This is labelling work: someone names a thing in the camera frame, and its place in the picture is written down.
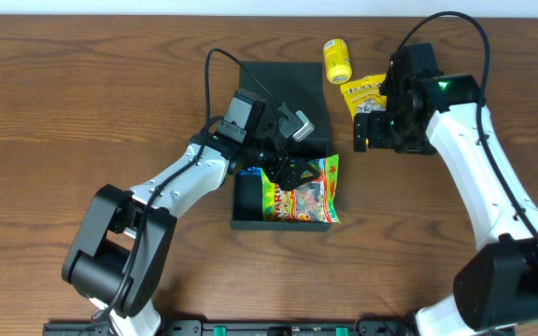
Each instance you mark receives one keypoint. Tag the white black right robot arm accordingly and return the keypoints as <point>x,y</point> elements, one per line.
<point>498,287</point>

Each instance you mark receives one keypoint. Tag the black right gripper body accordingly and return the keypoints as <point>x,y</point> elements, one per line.
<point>380,135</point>

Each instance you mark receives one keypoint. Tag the yellow sunflower seed bag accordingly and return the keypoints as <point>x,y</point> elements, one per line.
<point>363,95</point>

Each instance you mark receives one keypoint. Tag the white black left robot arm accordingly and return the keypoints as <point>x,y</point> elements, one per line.
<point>116,259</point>

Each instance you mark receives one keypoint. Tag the green Haribo gummy bag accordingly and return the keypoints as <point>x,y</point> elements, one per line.
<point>311,202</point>

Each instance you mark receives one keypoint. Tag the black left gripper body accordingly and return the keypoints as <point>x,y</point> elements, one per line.
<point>281,167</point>

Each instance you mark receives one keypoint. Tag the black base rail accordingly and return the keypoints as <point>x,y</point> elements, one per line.
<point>371,327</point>

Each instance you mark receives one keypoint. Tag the blue Oreo cookie pack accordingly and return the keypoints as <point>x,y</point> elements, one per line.
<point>250,171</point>

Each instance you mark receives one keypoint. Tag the black gift box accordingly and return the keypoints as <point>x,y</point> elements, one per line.
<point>299,85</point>

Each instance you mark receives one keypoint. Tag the yellow can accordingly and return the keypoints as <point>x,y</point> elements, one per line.
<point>337,61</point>

